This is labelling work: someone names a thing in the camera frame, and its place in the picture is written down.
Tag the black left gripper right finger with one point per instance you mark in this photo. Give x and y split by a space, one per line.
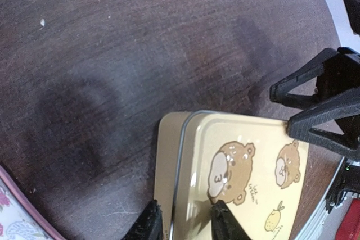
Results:
224 225

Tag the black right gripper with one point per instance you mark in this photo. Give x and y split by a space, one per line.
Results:
337 84

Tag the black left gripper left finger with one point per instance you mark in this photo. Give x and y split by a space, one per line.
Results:
149 225

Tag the beige bear tin lid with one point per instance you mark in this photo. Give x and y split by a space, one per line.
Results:
249 163

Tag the beige bear tin box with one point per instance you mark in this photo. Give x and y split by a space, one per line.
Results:
168 140

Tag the floral rectangular tray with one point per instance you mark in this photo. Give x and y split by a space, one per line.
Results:
19 218

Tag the aluminium front rail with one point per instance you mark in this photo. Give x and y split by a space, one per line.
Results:
337 214

